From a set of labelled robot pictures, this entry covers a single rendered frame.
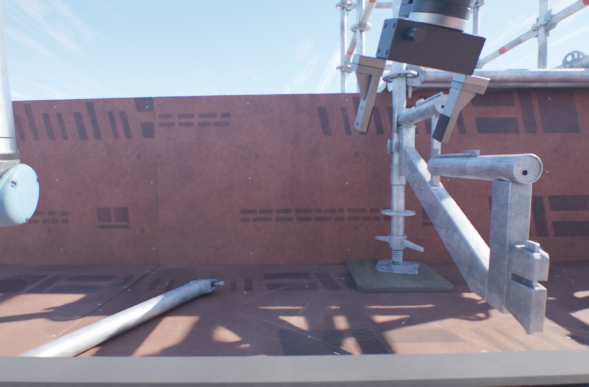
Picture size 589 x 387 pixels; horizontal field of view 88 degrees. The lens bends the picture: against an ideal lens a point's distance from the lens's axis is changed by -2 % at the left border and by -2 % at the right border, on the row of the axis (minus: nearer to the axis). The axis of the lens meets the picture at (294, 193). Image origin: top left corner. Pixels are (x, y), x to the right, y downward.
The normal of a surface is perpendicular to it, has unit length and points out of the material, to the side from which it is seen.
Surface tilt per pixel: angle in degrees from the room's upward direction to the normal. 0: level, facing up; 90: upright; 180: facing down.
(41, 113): 90
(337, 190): 90
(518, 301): 90
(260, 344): 0
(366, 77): 114
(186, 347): 0
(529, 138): 90
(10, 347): 0
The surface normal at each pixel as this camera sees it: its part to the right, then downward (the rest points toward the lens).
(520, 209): -0.02, 0.10
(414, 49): 0.11, 0.47
